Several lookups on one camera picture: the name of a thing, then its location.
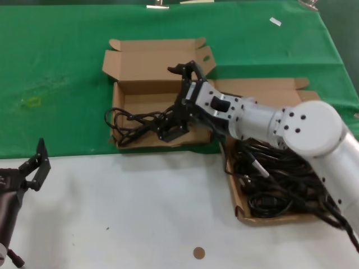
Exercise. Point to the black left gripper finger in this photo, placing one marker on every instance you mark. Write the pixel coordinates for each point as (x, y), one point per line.
(43, 165)

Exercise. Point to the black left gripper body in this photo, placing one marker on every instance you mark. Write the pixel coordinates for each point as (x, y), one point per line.
(9, 180)

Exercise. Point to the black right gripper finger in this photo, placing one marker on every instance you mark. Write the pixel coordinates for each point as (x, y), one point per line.
(179, 68)
(171, 133)

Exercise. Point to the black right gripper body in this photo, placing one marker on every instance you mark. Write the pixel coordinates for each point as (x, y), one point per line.
(182, 109)

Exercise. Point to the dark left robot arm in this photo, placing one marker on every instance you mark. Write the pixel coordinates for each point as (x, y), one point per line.
(7, 218)

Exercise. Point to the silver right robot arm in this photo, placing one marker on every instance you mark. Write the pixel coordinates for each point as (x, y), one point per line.
(308, 126)

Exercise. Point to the open cardboard box oval cutout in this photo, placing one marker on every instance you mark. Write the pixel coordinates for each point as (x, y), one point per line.
(140, 67)

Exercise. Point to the open cardboard box round cutout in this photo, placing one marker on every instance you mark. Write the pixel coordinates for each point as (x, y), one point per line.
(280, 88)

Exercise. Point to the silver binder clip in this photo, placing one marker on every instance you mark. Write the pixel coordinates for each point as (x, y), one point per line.
(157, 6)
(308, 5)

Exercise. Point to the beige paper strip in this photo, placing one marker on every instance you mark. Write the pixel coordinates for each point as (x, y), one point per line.
(196, 1)

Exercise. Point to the white tape piece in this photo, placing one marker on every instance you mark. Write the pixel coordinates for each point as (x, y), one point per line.
(275, 22)

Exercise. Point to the green table cloth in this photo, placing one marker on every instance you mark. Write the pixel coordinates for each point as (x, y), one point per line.
(56, 56)

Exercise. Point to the brown round cardboard disc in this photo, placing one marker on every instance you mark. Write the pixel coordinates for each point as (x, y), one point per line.
(198, 253)

